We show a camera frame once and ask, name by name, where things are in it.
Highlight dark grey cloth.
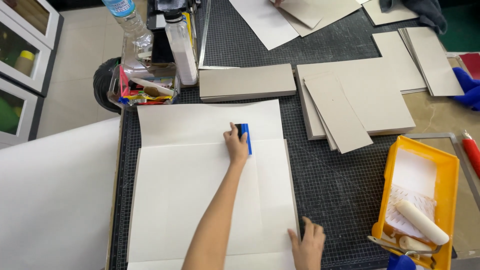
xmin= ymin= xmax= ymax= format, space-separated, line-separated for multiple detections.
xmin=379 ymin=0 xmax=448 ymax=35

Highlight person's right hand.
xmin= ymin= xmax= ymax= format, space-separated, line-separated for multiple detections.
xmin=287 ymin=216 xmax=326 ymax=270

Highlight person's left hand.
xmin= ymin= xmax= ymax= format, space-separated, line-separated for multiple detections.
xmin=224 ymin=122 xmax=250 ymax=166

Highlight large white paint roller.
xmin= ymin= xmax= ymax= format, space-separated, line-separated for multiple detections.
xmin=395 ymin=199 xmax=450 ymax=246

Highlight white glue bottle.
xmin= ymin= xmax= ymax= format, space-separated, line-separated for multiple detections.
xmin=164 ymin=10 xmax=199 ymax=86

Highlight blue squeegee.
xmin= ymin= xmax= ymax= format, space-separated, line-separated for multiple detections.
xmin=234 ymin=123 xmax=253 ymax=155

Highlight stack of slim grey boards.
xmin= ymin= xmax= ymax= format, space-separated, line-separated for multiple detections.
xmin=398 ymin=26 xmax=465 ymax=97

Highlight stack of square grey boards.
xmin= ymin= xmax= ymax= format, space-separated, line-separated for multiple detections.
xmin=372 ymin=31 xmax=428 ymax=94

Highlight large white paper sheet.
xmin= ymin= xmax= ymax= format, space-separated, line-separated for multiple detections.
xmin=127 ymin=99 xmax=301 ymax=270

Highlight blue glove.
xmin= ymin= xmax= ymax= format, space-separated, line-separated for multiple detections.
xmin=451 ymin=67 xmax=480 ymax=112

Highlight white glass door cabinet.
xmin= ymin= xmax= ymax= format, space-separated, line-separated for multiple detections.
xmin=0 ymin=0 xmax=65 ymax=148

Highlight black device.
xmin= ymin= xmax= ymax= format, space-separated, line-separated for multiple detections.
xmin=146 ymin=0 xmax=201 ymax=31

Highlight yellow paint tray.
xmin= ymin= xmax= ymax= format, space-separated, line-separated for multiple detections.
xmin=371 ymin=135 xmax=460 ymax=270

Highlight small roller with blue handle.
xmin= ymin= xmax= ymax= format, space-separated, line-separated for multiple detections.
xmin=367 ymin=235 xmax=442 ymax=270

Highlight metal ruler frame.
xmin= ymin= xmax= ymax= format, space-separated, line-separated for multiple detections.
xmin=197 ymin=0 xmax=241 ymax=71

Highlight clear plastic container of supplies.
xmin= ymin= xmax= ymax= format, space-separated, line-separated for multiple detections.
xmin=108 ymin=63 xmax=180 ymax=112

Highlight grey board under paper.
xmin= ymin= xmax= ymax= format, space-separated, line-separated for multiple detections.
xmin=127 ymin=139 xmax=301 ymax=264

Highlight single grey board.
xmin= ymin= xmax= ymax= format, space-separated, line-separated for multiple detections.
xmin=362 ymin=0 xmax=419 ymax=26

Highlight loose narrow grey board strips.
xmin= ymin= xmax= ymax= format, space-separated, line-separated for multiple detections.
xmin=303 ymin=73 xmax=374 ymax=155

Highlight stack of long grey boards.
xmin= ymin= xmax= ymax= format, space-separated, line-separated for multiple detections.
xmin=199 ymin=63 xmax=297 ymax=104

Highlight red roller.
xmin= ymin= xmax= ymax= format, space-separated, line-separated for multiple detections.
xmin=461 ymin=130 xmax=480 ymax=180

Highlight big white paper roll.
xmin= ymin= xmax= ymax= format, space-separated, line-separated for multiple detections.
xmin=0 ymin=116 xmax=121 ymax=270

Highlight clear plastic water bottle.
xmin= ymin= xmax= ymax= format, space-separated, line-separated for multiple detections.
xmin=101 ymin=0 xmax=154 ymax=59

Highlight red board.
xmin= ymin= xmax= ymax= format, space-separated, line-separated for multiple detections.
xmin=458 ymin=52 xmax=480 ymax=80

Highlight black grid cutting mat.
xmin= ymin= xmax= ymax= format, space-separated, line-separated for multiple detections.
xmin=107 ymin=0 xmax=456 ymax=270

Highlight grey board sheets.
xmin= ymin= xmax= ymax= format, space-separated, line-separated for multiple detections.
xmin=269 ymin=0 xmax=363 ymax=38

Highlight black round bin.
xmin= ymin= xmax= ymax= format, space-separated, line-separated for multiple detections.
xmin=92 ymin=56 xmax=123 ymax=114

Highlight stack of wide grey boards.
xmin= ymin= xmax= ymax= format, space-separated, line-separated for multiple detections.
xmin=295 ymin=57 xmax=416 ymax=141

